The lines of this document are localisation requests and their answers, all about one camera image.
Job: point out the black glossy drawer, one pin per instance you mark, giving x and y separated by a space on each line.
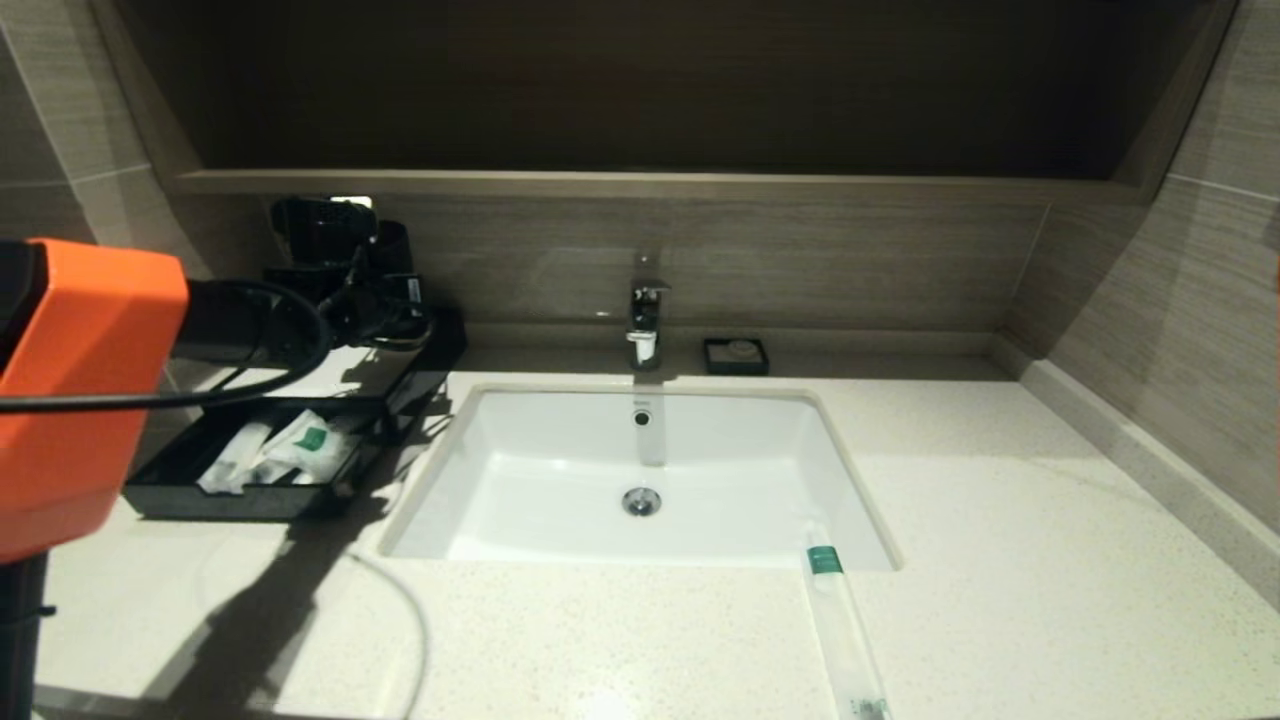
180 500

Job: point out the black soap dish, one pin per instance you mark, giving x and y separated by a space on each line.
712 360

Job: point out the long dental kit packet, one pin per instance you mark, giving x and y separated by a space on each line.
235 462

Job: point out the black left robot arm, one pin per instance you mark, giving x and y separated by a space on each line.
90 400

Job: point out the long green label packet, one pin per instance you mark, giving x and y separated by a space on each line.
845 640

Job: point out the chrome sink drain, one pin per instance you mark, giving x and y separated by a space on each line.
642 500

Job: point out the chrome faucet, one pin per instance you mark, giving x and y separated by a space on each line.
646 315

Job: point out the wooden wall shelf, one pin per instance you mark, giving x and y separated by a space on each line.
640 185

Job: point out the round beige soap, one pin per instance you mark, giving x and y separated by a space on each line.
741 350

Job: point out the small green label packet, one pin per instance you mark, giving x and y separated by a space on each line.
342 468

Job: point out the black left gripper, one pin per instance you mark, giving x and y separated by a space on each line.
375 310

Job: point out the black box white ribbed top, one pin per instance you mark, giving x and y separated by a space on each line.
300 382

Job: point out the white sink basin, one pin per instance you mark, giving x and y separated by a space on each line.
560 470

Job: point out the dark tumbler cup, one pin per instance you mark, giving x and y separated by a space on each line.
395 245

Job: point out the long plain frosted packet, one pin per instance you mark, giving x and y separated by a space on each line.
352 428

